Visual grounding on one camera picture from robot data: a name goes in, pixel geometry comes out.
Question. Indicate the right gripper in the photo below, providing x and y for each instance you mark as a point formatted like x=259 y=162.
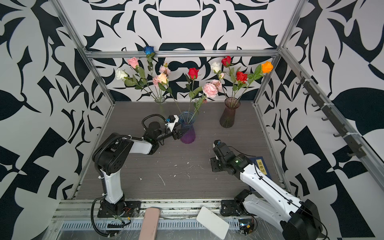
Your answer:
x=214 y=164

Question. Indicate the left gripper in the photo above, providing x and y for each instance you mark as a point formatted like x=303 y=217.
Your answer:
x=178 y=134

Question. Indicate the clear glass vase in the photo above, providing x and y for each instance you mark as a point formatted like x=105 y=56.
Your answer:
x=162 y=106

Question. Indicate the blue purple glass vase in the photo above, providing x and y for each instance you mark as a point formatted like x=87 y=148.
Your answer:
x=187 y=129

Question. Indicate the maroon glass vase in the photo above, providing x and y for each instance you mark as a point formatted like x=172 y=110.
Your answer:
x=227 y=119

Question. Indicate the large pink peony flower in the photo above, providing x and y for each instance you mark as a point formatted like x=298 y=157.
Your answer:
x=156 y=86

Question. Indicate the white rose flower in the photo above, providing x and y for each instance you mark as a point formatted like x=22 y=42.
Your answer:
x=125 y=78
x=216 y=68

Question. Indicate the pink rose flower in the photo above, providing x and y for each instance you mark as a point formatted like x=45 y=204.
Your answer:
x=133 y=62

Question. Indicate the blue rose flower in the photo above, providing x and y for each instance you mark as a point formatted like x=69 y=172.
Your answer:
x=150 y=53

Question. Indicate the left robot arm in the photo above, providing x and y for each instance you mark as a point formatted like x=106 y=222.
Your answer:
x=109 y=158

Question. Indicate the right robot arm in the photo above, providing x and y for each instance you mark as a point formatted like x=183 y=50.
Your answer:
x=294 y=218

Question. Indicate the blue book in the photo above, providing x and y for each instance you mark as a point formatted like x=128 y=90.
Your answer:
x=261 y=165

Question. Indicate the small pink flower sprig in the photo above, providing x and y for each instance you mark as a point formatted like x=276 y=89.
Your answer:
x=164 y=69

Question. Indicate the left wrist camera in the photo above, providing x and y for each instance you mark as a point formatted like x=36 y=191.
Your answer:
x=172 y=122

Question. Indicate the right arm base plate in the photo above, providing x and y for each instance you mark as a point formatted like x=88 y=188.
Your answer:
x=232 y=208

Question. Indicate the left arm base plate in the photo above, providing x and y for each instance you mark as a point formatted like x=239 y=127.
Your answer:
x=122 y=209

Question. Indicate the wall hook rail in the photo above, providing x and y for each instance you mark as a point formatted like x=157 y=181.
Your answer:
x=333 y=115

